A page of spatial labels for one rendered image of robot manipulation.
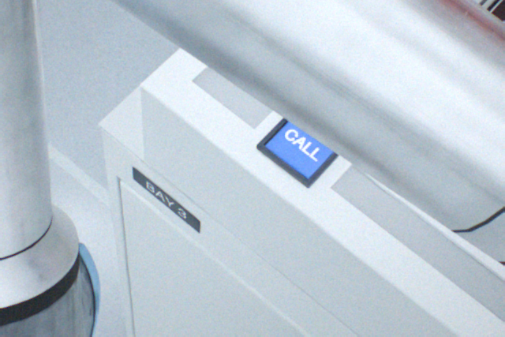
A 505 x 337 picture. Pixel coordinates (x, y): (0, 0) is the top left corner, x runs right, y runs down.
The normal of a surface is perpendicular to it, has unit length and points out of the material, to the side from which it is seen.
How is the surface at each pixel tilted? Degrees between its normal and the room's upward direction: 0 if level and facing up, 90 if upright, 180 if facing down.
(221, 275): 90
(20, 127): 71
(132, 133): 0
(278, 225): 90
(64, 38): 0
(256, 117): 0
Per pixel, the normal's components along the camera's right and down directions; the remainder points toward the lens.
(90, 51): 0.07, -0.47
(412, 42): 0.29, -0.08
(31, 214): 0.86, 0.30
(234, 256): -0.64, 0.66
